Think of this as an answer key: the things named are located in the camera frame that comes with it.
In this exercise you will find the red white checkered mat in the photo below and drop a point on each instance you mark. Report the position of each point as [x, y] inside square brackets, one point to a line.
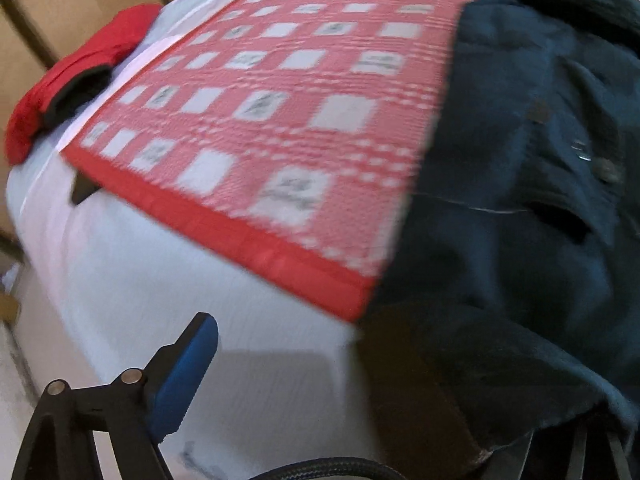
[281, 134]

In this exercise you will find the purple white patchwork bedsheet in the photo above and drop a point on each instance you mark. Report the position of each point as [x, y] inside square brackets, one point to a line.
[286, 384]

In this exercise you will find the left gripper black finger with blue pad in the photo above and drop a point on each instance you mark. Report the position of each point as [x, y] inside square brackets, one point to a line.
[137, 410]

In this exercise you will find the dark navy padded jacket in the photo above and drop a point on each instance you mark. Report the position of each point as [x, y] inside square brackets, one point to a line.
[511, 304]

